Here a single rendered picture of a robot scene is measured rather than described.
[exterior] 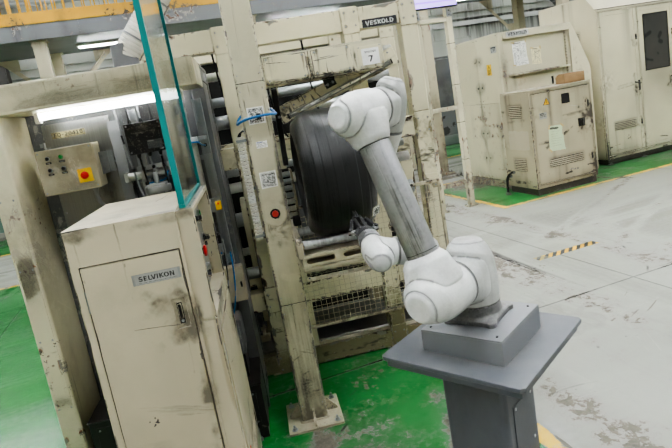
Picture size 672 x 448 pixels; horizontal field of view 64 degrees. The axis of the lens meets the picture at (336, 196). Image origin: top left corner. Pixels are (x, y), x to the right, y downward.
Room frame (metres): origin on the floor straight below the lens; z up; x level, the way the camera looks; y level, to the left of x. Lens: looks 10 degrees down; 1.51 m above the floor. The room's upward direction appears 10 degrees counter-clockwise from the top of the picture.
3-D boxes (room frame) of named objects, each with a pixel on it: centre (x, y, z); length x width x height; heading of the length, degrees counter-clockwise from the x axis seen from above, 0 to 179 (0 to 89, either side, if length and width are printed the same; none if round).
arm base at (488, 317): (1.73, -0.42, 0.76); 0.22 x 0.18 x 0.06; 141
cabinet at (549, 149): (6.61, -2.73, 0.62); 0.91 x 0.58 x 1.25; 107
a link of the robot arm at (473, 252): (1.70, -0.39, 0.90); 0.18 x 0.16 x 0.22; 135
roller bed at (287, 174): (2.88, 0.31, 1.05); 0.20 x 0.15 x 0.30; 98
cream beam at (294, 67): (2.84, -0.04, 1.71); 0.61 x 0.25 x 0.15; 98
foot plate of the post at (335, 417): (2.48, 0.29, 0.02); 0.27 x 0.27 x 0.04; 8
